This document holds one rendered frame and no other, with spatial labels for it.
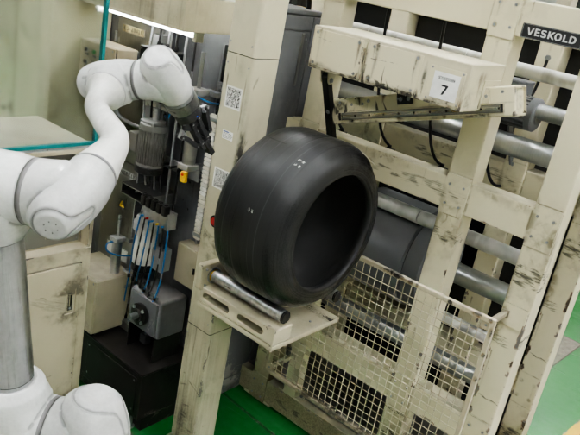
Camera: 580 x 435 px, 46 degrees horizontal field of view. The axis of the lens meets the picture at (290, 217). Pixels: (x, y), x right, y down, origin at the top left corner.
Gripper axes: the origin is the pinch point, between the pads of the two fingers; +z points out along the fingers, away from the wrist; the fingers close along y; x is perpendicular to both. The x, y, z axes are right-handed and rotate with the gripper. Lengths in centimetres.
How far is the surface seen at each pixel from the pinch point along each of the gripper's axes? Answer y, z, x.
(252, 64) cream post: -34.2, 6.4, -10.2
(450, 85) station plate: -57, 9, 49
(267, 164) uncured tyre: -7.4, 10.1, 14.5
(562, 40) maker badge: -91, 16, 68
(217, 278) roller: 24, 48, 5
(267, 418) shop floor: 51, 153, 16
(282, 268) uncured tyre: 14.7, 24.3, 32.7
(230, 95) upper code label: -25.2, 15.9, -16.1
